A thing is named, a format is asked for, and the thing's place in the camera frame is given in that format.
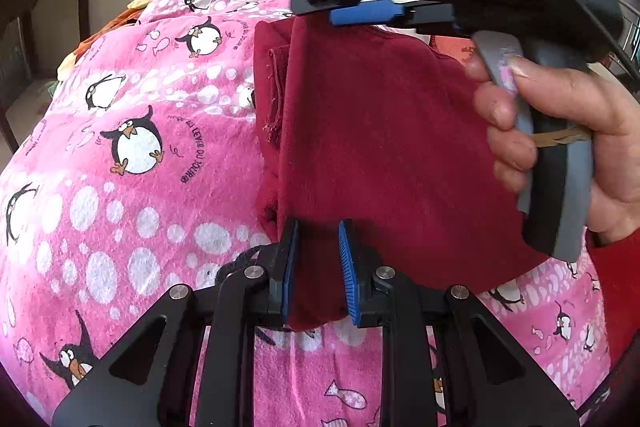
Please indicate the maroon garment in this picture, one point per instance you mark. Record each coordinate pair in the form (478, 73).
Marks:
(375, 132)

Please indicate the metal railing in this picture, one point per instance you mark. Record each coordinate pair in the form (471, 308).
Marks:
(632, 22)

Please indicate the person's right hand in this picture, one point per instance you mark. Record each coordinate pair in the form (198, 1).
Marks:
(615, 157)

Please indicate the orange yellow cloth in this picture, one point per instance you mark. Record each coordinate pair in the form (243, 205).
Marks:
(100, 32)

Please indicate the pink penguin print blanket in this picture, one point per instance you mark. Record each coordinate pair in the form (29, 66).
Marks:
(125, 232)

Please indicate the dark wooden table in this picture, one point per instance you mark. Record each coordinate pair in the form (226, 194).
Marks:
(45, 7)

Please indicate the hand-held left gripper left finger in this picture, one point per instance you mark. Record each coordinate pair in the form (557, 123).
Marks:
(290, 272)

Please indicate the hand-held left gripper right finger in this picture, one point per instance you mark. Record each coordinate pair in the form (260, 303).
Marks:
(348, 277)

